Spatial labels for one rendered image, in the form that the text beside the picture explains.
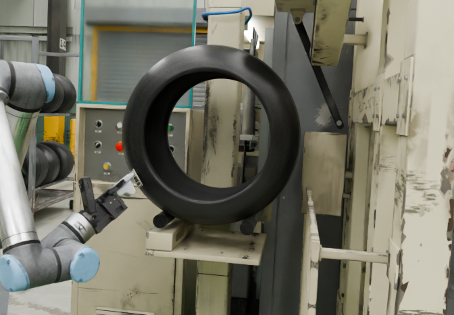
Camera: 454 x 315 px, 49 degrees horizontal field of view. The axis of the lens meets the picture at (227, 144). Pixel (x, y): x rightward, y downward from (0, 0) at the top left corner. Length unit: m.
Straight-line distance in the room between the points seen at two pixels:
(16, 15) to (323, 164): 11.44
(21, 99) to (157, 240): 0.60
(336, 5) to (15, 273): 1.07
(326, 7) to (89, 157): 1.44
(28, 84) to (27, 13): 11.15
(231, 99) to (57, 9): 10.13
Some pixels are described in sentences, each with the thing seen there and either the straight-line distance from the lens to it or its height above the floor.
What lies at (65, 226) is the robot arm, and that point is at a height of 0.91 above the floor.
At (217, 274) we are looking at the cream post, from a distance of 2.01.
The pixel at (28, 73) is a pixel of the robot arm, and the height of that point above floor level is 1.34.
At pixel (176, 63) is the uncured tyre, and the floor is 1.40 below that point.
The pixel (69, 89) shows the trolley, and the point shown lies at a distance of 6.11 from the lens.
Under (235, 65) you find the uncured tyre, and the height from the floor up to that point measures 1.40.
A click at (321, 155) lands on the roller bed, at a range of 1.82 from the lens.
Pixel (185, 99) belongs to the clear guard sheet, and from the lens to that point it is 2.29.
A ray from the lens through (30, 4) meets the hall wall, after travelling 12.71.
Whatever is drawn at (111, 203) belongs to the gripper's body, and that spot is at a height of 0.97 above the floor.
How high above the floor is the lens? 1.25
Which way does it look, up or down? 3 degrees down
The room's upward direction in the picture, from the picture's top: 3 degrees clockwise
